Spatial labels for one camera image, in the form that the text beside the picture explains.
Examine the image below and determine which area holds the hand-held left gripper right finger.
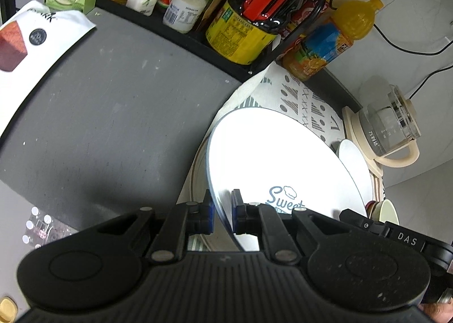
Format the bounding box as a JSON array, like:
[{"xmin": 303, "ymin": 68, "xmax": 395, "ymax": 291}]
[{"xmin": 231, "ymin": 189, "xmax": 358, "ymax": 263}]

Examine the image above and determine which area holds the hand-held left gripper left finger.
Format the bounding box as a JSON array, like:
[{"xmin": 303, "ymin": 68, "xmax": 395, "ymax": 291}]
[{"xmin": 95, "ymin": 189, "xmax": 215, "ymax": 263}]

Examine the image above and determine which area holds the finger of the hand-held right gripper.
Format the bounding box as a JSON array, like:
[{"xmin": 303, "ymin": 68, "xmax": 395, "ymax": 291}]
[{"xmin": 339, "ymin": 208, "xmax": 388, "ymax": 238}]

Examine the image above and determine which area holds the pale green bowl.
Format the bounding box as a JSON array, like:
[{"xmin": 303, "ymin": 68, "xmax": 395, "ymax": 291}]
[{"xmin": 371, "ymin": 199, "xmax": 400, "ymax": 226}]

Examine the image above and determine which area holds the large white flower plate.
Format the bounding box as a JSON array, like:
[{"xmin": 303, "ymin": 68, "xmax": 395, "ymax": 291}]
[{"xmin": 187, "ymin": 132, "xmax": 245, "ymax": 253}]

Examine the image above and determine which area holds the white plate with blue lettering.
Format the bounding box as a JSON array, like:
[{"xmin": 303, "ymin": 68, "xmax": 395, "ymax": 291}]
[{"xmin": 206, "ymin": 107, "xmax": 367, "ymax": 253}]

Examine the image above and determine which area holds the person's right hand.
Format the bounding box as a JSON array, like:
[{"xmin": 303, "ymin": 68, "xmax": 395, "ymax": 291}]
[{"xmin": 420, "ymin": 303, "xmax": 453, "ymax": 323}]

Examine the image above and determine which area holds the small white plate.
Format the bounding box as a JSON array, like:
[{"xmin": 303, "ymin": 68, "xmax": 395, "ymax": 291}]
[{"xmin": 336, "ymin": 138, "xmax": 372, "ymax": 203}]

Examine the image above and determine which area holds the cream kettle base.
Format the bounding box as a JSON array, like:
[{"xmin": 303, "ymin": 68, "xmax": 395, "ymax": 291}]
[{"xmin": 341, "ymin": 105, "xmax": 384, "ymax": 177}]

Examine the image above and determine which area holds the patterned fringed table mat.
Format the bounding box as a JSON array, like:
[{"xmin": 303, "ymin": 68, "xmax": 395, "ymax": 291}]
[{"xmin": 217, "ymin": 61, "xmax": 386, "ymax": 203}]

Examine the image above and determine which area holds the clear plastic package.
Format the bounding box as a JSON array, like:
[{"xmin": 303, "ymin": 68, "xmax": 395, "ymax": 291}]
[{"xmin": 21, "ymin": 204, "xmax": 71, "ymax": 249}]

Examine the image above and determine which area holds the black metal rack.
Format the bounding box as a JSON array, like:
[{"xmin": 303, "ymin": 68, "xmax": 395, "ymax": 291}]
[{"xmin": 95, "ymin": 0, "xmax": 376, "ymax": 83}]

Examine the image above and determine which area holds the orange juice bottle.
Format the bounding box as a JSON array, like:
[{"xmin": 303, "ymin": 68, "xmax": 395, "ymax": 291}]
[{"xmin": 282, "ymin": 0, "xmax": 384, "ymax": 82}]

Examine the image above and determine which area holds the small white jar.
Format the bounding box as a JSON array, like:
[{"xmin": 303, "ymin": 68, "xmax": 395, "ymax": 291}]
[{"xmin": 163, "ymin": 0, "xmax": 208, "ymax": 34}]

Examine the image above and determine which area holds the white snack packet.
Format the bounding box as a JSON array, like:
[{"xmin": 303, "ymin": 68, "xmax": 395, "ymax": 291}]
[{"xmin": 0, "ymin": 0, "xmax": 98, "ymax": 136}]

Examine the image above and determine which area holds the glass kettle with cream handle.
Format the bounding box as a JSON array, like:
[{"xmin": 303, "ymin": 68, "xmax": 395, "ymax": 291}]
[{"xmin": 357, "ymin": 84, "xmax": 422, "ymax": 168}]

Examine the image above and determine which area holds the black cable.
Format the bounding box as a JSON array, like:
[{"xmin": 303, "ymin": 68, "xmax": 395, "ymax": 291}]
[
  {"xmin": 406, "ymin": 65, "xmax": 453, "ymax": 100},
  {"xmin": 373, "ymin": 20, "xmax": 453, "ymax": 55}
]

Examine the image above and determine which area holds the large oil bottle red handle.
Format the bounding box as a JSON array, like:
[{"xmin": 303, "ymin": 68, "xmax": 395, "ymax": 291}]
[{"xmin": 205, "ymin": 0, "xmax": 319, "ymax": 66}]

